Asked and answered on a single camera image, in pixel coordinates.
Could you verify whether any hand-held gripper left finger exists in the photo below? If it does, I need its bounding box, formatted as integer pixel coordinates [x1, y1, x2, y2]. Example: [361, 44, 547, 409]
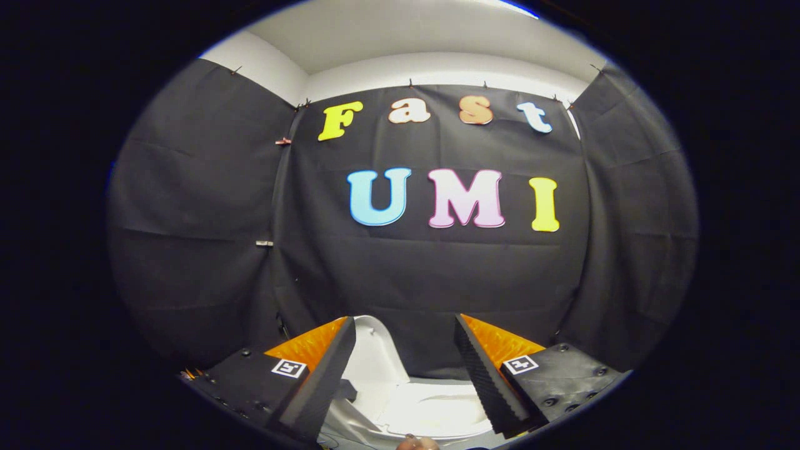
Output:
[183, 316, 357, 446]

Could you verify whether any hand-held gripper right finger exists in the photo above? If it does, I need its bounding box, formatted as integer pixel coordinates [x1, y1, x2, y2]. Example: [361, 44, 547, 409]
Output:
[454, 313, 629, 439]

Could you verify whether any white toilet lid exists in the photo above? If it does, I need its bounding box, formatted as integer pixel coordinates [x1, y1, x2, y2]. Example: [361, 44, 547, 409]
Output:
[341, 315, 411, 427]

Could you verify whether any black backdrop cloth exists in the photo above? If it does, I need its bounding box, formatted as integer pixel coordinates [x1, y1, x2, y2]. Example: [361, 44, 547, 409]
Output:
[106, 57, 699, 383]

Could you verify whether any white ceramic toilet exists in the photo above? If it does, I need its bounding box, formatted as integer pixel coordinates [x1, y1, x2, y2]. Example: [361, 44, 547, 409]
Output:
[320, 378, 501, 448]

